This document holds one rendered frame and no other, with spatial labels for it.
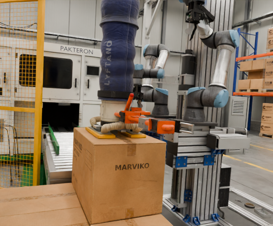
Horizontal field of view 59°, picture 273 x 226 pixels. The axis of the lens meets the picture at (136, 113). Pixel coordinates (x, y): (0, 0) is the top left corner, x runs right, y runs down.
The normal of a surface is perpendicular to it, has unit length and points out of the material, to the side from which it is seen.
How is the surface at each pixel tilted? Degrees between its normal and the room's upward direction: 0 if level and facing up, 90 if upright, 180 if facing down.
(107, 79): 77
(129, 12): 101
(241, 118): 90
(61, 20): 90
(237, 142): 90
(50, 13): 90
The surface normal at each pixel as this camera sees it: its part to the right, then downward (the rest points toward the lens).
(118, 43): 0.17, -0.14
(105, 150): 0.40, 0.08
